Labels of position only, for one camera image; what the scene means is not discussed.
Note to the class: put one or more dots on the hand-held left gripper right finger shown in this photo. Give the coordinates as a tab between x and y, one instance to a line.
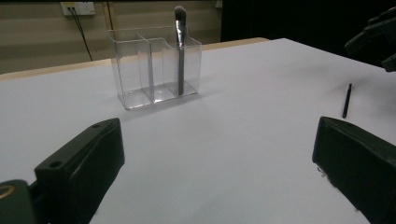
361	165

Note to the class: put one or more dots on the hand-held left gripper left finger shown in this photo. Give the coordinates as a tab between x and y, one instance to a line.
81	168

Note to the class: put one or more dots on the thin black pen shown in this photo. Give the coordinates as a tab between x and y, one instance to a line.
346	101

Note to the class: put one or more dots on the clear plastic organizer box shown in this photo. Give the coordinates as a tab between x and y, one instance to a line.
134	77

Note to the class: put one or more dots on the thick black makeup brush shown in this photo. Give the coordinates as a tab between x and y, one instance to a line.
181	71

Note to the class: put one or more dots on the wooden table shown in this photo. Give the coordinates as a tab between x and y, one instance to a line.
46	71

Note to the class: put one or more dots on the white table sheet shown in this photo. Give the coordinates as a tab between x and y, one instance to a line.
218	140

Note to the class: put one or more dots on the white wall outlet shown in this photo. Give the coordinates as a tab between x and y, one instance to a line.
79	7

